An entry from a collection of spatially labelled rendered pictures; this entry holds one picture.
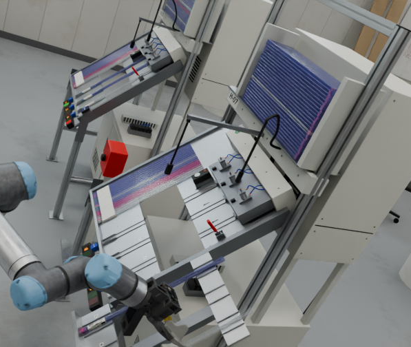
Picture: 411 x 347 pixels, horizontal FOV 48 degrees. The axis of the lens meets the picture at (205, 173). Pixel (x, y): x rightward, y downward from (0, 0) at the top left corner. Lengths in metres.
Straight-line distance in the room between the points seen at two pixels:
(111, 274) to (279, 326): 1.19
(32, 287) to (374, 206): 1.27
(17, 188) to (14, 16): 4.87
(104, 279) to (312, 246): 0.98
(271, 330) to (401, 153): 0.94
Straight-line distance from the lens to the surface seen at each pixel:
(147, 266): 1.74
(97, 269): 1.09
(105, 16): 6.14
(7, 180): 1.38
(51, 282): 1.12
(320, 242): 1.85
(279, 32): 1.98
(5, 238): 1.20
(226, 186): 1.76
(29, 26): 6.18
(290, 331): 2.21
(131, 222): 1.94
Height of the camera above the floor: 1.91
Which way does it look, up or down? 25 degrees down
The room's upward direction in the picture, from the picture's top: 24 degrees clockwise
